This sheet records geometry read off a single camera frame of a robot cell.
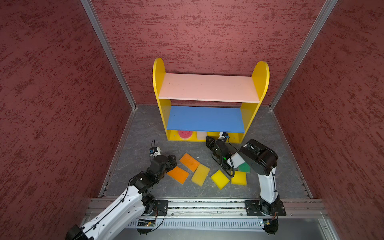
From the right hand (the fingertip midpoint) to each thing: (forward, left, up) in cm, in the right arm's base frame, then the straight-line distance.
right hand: (205, 139), depth 97 cm
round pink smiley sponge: (+4, +13, 0) cm, 14 cm away
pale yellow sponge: (-22, +4, -3) cm, 23 cm away
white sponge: (+2, +2, +1) cm, 3 cm away
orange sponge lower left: (-22, +16, -3) cm, 28 cm away
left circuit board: (-44, +33, -6) cm, 56 cm away
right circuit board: (-47, -29, -5) cm, 56 cm away
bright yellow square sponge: (-25, -18, -3) cm, 31 cm away
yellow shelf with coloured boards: (+4, +5, +11) cm, 13 cm away
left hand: (-17, +20, +4) cm, 27 cm away
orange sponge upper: (-15, +10, -3) cm, 18 cm away
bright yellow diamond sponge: (-25, -7, -3) cm, 26 cm away
